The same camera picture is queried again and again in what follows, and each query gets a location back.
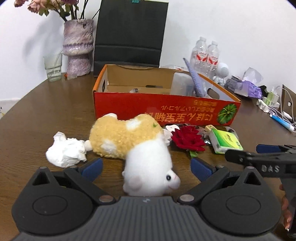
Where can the clear drinking glass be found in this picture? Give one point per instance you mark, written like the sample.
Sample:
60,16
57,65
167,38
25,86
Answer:
53,65

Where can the right clear water bottle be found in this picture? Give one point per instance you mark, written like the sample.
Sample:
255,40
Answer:
212,58

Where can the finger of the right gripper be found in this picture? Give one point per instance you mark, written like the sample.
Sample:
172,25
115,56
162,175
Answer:
262,148
244,158

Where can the white robot figurine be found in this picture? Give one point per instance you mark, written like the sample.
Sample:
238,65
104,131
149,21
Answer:
221,73

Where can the white power strip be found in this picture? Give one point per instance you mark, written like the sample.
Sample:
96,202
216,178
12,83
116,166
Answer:
265,107

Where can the white and tan plush toy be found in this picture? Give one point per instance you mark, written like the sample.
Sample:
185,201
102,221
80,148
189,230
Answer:
140,142

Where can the blue pen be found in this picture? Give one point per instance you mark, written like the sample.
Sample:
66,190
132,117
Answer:
284,123

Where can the dried pink flower bouquet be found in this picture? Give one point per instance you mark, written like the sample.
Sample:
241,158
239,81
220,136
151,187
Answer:
73,9

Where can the translucent plastic container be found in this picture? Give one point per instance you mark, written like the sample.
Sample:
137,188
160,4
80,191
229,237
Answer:
182,84

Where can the black paper shopping bag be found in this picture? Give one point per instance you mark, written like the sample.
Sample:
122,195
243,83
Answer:
129,33

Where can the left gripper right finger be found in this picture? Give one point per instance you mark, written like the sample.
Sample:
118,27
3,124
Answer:
210,177

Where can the person's right hand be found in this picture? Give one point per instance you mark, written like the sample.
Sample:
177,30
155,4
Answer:
286,213

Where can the red fabric rose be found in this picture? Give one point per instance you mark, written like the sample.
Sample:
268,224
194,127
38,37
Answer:
188,140

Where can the purple tissue pack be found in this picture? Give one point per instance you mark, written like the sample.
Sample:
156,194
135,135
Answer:
246,86

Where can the clear water bottle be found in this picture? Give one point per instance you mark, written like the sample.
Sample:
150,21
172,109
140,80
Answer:
199,55
212,58

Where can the green tissue packet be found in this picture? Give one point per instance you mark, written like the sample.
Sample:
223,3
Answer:
223,140

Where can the purple ceramic vase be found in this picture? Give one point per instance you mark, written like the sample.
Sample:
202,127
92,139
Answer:
78,46

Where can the crumpled white tissue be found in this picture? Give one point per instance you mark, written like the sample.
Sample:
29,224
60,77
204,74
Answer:
66,152

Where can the left clear water bottle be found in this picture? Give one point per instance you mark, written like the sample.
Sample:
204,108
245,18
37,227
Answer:
199,55

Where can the red cardboard pumpkin box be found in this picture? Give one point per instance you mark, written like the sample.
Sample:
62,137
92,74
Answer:
128,91

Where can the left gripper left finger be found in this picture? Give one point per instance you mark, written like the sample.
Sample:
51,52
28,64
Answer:
82,178

